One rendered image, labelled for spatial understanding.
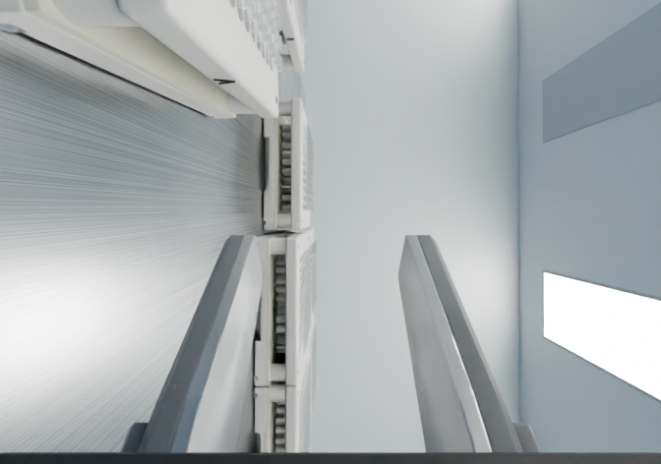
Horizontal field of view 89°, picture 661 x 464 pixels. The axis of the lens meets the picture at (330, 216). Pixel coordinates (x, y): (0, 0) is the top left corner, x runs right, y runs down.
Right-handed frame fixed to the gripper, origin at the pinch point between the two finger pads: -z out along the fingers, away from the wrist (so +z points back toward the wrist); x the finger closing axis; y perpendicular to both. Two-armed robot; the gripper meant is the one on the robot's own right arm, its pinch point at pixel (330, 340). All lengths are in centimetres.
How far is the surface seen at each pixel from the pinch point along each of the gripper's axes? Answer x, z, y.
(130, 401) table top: 12.8, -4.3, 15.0
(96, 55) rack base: 11.3, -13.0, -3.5
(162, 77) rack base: 10.2, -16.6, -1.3
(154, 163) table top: 12.8, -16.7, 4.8
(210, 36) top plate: 5.6, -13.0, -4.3
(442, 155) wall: -115, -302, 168
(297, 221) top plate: 6, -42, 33
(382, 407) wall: -53, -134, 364
